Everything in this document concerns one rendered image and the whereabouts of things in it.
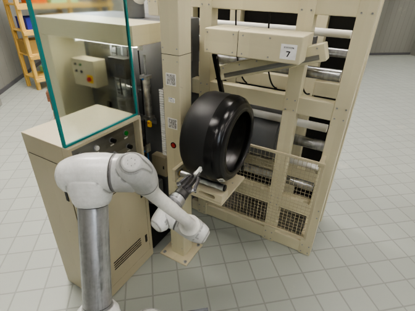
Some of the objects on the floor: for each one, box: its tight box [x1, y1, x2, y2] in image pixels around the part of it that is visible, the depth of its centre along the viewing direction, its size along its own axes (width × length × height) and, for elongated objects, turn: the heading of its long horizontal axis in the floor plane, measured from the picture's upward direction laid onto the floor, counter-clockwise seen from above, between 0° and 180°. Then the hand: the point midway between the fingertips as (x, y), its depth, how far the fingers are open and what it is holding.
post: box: [159, 0, 191, 256], centre depth 196 cm, size 13×13×250 cm
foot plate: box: [160, 241, 203, 267], centre depth 257 cm, size 27×27×2 cm
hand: (197, 171), depth 169 cm, fingers closed
